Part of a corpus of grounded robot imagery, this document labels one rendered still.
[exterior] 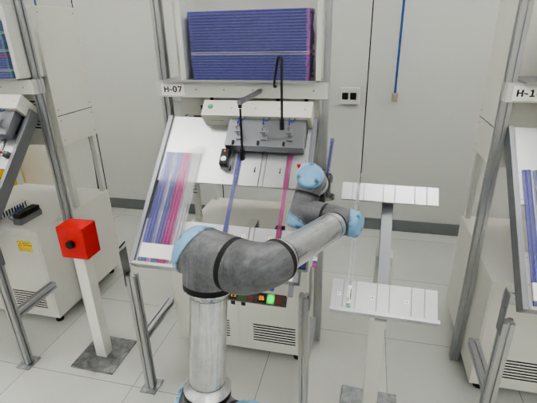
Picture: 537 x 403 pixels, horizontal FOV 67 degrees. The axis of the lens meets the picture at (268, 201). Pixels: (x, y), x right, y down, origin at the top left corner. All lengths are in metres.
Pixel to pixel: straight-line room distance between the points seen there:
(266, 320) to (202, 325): 1.17
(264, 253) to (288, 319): 1.27
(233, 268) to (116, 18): 3.19
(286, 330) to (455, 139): 2.00
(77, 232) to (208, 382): 1.18
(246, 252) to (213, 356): 0.29
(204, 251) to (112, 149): 3.28
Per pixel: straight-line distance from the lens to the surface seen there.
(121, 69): 3.83
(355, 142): 3.33
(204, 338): 0.96
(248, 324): 2.14
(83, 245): 2.04
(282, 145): 1.69
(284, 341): 2.16
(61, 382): 2.42
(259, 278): 0.81
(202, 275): 0.86
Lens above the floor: 1.59
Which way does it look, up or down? 23 degrees down
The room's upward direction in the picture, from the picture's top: 1 degrees counter-clockwise
